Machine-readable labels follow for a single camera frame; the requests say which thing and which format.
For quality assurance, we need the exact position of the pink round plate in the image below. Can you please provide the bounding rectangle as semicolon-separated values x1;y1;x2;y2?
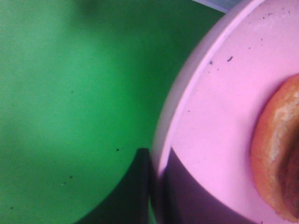
152;0;299;224

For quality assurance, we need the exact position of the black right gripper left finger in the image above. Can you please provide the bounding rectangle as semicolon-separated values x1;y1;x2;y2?
77;148;150;224

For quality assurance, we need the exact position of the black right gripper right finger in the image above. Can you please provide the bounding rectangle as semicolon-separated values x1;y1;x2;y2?
153;150;251;224

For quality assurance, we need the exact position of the white wall panel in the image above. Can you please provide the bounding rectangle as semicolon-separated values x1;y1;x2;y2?
193;0;239;13

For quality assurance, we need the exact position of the toy burger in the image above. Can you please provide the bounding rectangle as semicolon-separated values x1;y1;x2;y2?
250;74;299;223

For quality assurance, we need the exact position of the green table cover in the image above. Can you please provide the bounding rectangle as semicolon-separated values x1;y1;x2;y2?
0;0;223;224

